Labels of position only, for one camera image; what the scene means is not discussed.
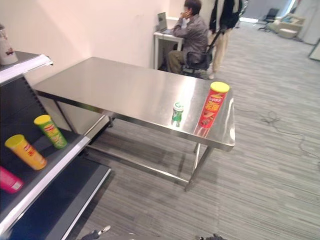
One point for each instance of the open laptop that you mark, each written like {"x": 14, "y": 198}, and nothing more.
{"x": 163, "y": 23}

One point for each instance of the green chips can yellow lid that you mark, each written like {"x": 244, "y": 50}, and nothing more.
{"x": 53, "y": 132}

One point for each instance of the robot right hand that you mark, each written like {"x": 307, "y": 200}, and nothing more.
{"x": 211, "y": 237}

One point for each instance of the stainless steel table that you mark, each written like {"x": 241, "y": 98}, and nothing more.
{"x": 135, "y": 97}

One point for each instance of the white snack bag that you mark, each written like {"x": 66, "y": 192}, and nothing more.
{"x": 6, "y": 48}

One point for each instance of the dark shop shelf unit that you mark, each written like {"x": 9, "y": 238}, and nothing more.
{"x": 32, "y": 160}

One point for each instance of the white desk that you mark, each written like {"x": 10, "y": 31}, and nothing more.
{"x": 166, "y": 43}

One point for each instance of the dark lounge chair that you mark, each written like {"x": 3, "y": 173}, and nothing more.
{"x": 268, "y": 17}

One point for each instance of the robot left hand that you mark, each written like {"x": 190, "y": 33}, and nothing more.
{"x": 96, "y": 234}

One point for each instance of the green gum bottle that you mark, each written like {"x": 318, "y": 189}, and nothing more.
{"x": 178, "y": 112}

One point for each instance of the red chips can yellow lid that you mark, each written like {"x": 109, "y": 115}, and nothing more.
{"x": 211, "y": 107}

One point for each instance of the seated person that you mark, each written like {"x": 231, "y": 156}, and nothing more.
{"x": 191, "y": 37}

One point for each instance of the beige armchair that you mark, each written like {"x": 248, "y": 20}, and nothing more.
{"x": 287, "y": 25}

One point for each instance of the pink chips can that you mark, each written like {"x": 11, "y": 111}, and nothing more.
{"x": 8, "y": 180}

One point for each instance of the standing person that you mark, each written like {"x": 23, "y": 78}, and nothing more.
{"x": 223, "y": 25}

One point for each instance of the black office chair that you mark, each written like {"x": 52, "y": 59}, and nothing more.
{"x": 200, "y": 58}

